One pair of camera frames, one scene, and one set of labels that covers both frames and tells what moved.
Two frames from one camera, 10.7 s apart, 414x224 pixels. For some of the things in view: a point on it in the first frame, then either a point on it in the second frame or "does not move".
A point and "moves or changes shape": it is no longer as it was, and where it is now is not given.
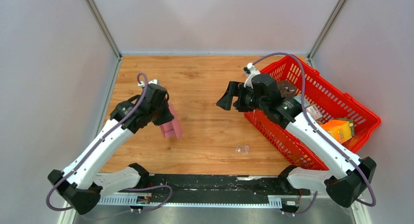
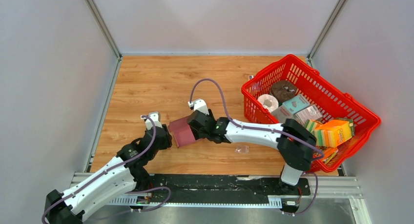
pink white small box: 314,112 does not move
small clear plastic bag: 242,149 does not move
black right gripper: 234,89 -> 198,135
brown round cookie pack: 287,89 does not move
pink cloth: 174,128 moves or changes shape
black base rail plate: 211,185 does not move
